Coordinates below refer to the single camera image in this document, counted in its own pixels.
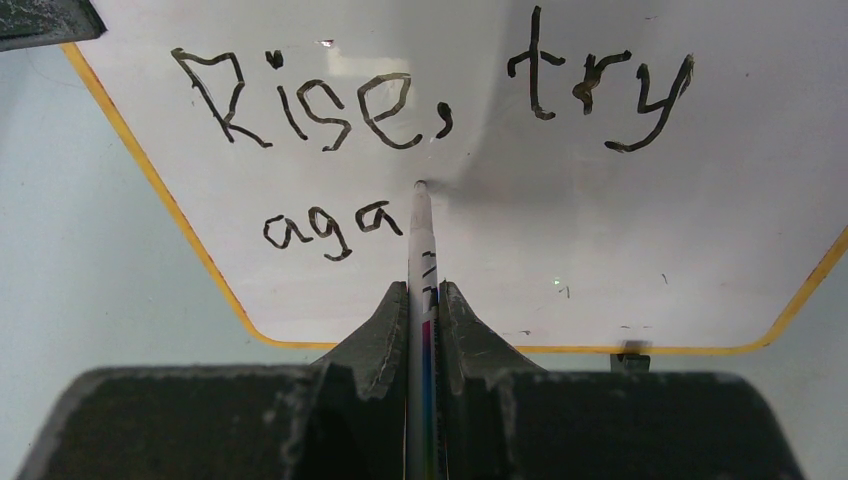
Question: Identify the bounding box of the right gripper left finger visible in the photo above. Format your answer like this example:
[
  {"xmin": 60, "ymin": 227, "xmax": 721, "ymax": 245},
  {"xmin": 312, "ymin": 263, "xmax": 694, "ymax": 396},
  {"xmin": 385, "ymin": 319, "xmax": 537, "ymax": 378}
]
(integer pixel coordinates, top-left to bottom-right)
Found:
[{"xmin": 18, "ymin": 282, "xmax": 409, "ymax": 479}]

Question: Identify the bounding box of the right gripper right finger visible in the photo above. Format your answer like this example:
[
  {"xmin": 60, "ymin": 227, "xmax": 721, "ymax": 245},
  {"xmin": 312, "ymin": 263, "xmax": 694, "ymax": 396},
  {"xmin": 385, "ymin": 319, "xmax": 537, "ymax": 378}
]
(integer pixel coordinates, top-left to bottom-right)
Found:
[{"xmin": 439, "ymin": 281, "xmax": 803, "ymax": 479}]

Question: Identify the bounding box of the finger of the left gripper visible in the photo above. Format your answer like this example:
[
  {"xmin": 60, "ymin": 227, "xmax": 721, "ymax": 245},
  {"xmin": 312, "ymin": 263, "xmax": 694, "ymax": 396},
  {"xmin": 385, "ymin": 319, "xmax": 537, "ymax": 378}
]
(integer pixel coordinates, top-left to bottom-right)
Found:
[{"xmin": 1, "ymin": 0, "xmax": 107, "ymax": 52}]

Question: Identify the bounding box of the black whiteboard marker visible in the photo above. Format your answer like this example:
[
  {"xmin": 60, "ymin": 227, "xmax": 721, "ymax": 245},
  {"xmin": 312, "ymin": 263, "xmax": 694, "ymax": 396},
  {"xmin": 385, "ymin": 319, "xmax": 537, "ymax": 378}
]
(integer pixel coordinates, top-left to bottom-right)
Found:
[{"xmin": 406, "ymin": 180, "xmax": 443, "ymax": 479}]

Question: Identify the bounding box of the yellow framed whiteboard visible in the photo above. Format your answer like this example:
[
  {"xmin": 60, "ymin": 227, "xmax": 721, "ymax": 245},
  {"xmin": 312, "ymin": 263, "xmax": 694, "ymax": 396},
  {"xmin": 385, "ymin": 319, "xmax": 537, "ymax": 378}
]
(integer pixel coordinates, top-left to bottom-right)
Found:
[{"xmin": 64, "ymin": 1, "xmax": 847, "ymax": 354}]

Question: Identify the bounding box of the black right whiteboard foot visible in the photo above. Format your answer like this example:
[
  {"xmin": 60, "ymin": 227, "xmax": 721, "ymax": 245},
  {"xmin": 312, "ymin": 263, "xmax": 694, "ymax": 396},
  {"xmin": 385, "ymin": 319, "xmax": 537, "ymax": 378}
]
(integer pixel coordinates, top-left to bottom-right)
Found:
[{"xmin": 609, "ymin": 340, "xmax": 651, "ymax": 373}]

